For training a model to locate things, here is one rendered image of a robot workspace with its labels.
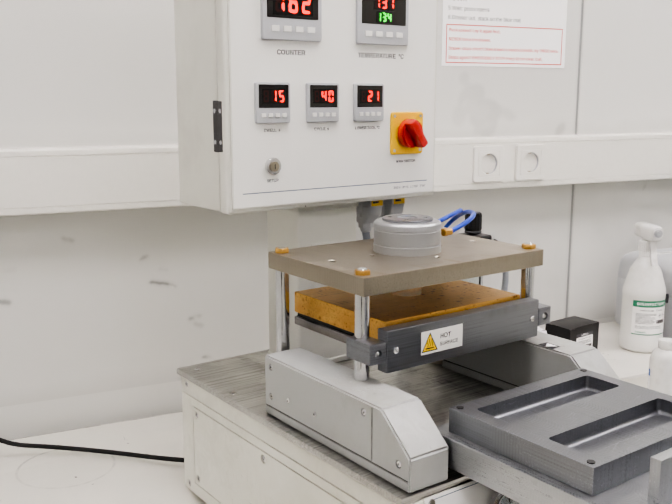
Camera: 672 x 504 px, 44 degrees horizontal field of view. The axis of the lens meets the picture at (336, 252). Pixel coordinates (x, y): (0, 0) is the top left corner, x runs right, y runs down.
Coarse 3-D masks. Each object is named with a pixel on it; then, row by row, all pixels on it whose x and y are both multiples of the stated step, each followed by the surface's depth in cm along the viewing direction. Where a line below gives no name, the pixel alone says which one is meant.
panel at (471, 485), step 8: (472, 480) 80; (456, 488) 78; (464, 488) 79; (472, 488) 79; (480, 488) 80; (488, 488) 80; (432, 496) 77; (440, 496) 77; (448, 496) 78; (456, 496) 78; (464, 496) 79; (472, 496) 79; (480, 496) 80; (488, 496) 80
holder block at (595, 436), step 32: (544, 384) 86; (576, 384) 88; (608, 384) 86; (480, 416) 77; (512, 416) 81; (544, 416) 77; (576, 416) 77; (608, 416) 77; (640, 416) 80; (512, 448) 73; (544, 448) 70; (576, 448) 74; (608, 448) 70; (640, 448) 70; (576, 480) 68; (608, 480) 68
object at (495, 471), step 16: (448, 432) 80; (448, 448) 78; (464, 448) 77; (480, 448) 76; (448, 464) 79; (464, 464) 77; (480, 464) 75; (496, 464) 74; (512, 464) 73; (656, 464) 64; (480, 480) 75; (496, 480) 74; (512, 480) 72; (528, 480) 71; (544, 480) 70; (640, 480) 70; (656, 480) 65; (512, 496) 72; (528, 496) 71; (544, 496) 69; (560, 496) 68; (576, 496) 67; (592, 496) 67; (608, 496) 67; (624, 496) 67; (640, 496) 67; (656, 496) 65
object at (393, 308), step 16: (320, 288) 100; (416, 288) 96; (432, 288) 100; (448, 288) 100; (464, 288) 100; (480, 288) 100; (304, 304) 97; (320, 304) 95; (336, 304) 92; (352, 304) 92; (384, 304) 92; (400, 304) 92; (416, 304) 92; (432, 304) 92; (448, 304) 92; (464, 304) 92; (480, 304) 93; (304, 320) 98; (320, 320) 95; (336, 320) 92; (352, 320) 90; (384, 320) 86; (400, 320) 87; (336, 336) 93
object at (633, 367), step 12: (600, 324) 183; (612, 324) 183; (600, 336) 174; (612, 336) 174; (600, 348) 165; (612, 348) 165; (612, 360) 158; (624, 360) 158; (636, 360) 158; (648, 360) 158; (624, 372) 151; (636, 372) 151; (636, 384) 149
